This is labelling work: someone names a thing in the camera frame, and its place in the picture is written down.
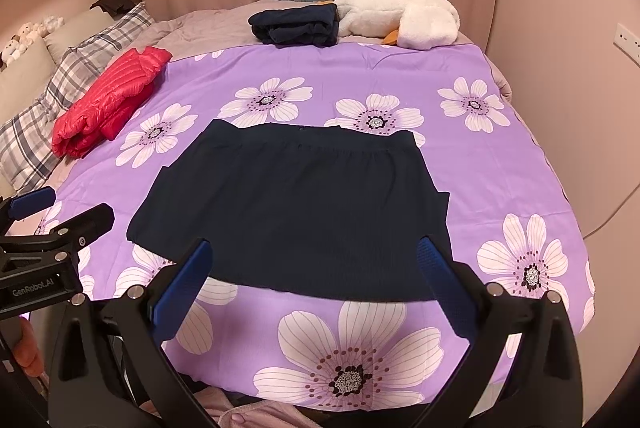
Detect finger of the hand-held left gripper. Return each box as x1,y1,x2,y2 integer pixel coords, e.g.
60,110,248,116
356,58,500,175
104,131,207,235
0,187,56,234
0,203,116,259

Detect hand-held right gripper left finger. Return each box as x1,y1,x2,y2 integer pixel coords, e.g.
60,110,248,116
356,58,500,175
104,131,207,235
45,238,221,428

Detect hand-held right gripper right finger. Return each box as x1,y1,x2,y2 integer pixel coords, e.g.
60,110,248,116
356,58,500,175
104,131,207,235
415,235,583,428

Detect dark navy jacket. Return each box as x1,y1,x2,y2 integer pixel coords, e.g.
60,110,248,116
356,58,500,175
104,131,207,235
126,118,453,302

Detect folded dark navy clothes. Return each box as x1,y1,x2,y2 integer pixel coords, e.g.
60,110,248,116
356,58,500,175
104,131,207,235
248,3,342,48

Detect person's left hand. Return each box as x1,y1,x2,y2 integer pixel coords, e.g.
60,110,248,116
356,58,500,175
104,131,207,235
14,321,46,371

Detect cream pillow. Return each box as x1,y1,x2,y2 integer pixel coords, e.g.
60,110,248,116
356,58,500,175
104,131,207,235
0,11,117,126

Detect red down jacket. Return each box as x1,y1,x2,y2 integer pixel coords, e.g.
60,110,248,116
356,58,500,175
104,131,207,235
51,47,173,160

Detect purple floral bed sheet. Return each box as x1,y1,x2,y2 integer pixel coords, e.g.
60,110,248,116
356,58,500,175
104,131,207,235
30,41,598,414

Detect plaid pillow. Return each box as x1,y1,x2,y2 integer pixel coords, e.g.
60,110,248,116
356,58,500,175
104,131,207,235
0,1,157,198

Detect small white plush toys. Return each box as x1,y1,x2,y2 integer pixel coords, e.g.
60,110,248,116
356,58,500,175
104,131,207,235
0,16,66,70

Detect dark brown object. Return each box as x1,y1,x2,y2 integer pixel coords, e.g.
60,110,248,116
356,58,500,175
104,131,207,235
90,0,139,16

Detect pale pink bed cover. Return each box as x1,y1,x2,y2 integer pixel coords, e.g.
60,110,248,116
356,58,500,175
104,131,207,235
142,0,513,102

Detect white plush goose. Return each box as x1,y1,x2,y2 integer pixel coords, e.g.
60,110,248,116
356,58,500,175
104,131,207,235
334,0,462,50

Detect white wall socket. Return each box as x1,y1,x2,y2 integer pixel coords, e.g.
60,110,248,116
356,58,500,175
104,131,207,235
613,22,640,60

